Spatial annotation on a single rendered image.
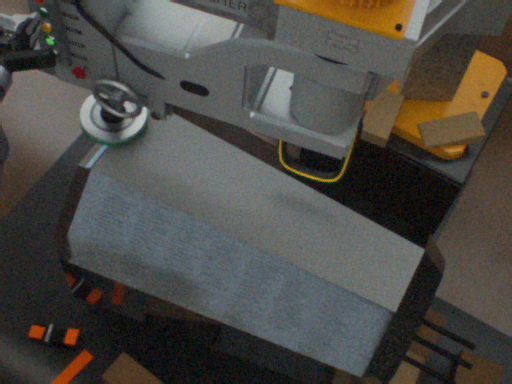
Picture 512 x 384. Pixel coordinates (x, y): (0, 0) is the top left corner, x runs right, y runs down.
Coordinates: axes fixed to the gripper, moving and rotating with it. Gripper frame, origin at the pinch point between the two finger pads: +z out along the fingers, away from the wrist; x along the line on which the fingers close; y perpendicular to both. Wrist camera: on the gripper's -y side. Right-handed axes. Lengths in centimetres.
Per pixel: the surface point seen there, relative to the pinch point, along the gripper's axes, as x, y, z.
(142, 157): 60, -20, 7
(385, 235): 62, -100, 2
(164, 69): 11.2, -31.1, 2.7
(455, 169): 67, -119, 38
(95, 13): -3.5, -14.2, 2.3
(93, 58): 14.3, -10.7, 3.3
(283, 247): 62, -71, -11
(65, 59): 16.2, -2.9, 2.3
